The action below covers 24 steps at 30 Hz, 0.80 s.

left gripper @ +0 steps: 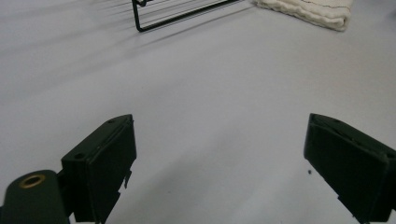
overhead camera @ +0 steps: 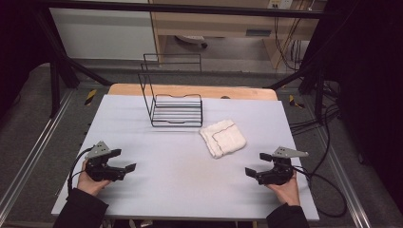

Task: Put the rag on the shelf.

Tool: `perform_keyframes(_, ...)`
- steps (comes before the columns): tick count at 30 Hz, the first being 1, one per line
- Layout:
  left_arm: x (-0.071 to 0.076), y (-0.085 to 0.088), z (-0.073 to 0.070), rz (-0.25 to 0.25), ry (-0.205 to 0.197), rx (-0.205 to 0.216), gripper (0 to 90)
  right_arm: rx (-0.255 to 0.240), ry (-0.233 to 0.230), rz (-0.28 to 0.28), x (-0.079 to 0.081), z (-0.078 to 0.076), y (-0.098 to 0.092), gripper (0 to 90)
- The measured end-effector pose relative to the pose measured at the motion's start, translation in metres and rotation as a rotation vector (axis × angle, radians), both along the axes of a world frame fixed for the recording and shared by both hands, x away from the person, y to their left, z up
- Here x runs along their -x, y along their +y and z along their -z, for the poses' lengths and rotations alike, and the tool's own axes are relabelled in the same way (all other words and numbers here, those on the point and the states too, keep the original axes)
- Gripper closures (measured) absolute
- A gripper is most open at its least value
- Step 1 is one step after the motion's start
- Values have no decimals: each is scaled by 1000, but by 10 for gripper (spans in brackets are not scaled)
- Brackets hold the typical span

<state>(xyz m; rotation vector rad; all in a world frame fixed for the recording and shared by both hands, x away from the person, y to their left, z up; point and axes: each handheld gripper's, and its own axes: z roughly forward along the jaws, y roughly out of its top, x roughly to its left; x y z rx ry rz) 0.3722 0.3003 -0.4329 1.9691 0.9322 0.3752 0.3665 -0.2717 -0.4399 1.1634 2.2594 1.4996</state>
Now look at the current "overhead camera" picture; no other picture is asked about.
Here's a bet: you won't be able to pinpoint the black metal frame stand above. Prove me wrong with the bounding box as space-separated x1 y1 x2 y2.
266 61 329 125
31 6 114 119

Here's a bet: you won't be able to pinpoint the person's left hand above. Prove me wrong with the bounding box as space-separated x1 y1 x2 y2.
76 159 112 197

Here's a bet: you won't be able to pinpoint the person's right hand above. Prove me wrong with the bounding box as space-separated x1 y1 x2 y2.
265 171 301 207

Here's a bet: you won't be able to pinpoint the white towel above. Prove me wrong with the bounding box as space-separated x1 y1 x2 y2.
199 119 248 160

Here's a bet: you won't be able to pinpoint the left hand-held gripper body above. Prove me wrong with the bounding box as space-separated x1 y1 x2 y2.
84 141 127 182

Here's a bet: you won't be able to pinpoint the left hand-held gripper cable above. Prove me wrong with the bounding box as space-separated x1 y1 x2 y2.
67 146 95 200

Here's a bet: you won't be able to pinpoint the white power socket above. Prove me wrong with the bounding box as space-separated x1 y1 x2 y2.
267 0 295 10

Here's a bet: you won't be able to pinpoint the right hand-held gripper cable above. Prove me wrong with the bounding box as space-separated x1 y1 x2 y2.
293 163 348 219

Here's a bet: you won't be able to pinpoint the bundle of black floor cables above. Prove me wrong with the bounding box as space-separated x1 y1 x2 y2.
289 80 341 136

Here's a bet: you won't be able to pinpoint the hanging desk cables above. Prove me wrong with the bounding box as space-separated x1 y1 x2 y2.
273 14 306 71

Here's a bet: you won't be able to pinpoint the wooden desk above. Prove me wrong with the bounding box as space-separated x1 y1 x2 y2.
148 0 328 69

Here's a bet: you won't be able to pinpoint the pale foam mat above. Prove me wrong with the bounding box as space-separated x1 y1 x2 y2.
50 94 320 222

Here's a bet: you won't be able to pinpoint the hand-held gripper cable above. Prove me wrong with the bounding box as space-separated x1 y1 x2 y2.
293 163 348 219
67 146 95 200

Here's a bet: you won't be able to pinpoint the black metal frame crossbar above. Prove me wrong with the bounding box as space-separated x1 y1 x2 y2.
41 0 329 19

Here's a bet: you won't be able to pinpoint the black wire rack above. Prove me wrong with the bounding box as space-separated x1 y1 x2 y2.
137 52 204 128

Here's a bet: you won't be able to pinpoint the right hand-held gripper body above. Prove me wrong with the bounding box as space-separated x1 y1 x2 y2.
256 145 310 186

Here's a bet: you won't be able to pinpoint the black curtain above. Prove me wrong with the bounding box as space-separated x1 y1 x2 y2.
0 0 51 119
324 0 403 205

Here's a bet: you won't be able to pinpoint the office chair base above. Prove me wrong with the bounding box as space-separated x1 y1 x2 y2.
175 34 209 49

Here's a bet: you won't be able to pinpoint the white cabinet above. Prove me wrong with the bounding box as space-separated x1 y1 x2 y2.
48 7 159 62

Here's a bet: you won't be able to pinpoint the aluminium floor rail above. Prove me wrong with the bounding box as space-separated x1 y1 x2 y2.
317 126 373 228
0 89 76 217

